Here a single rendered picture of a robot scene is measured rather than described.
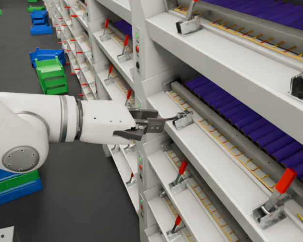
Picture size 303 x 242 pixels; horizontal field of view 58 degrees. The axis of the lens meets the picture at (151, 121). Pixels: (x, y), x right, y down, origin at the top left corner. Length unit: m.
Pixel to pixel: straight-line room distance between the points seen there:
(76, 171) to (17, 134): 1.27
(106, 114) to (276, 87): 0.29
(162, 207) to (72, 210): 0.63
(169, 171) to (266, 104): 0.48
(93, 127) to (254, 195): 0.28
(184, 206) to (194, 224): 0.05
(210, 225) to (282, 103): 0.40
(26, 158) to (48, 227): 1.03
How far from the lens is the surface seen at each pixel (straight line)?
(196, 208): 0.69
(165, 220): 0.92
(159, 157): 0.82
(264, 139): 0.53
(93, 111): 0.50
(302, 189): 0.46
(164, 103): 0.68
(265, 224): 0.44
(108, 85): 1.27
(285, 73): 0.37
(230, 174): 0.50
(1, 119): 0.39
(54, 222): 1.44
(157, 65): 0.70
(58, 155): 1.80
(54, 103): 0.48
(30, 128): 0.40
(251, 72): 0.37
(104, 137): 0.49
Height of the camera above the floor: 1.09
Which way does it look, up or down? 33 degrees down
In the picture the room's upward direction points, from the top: straight up
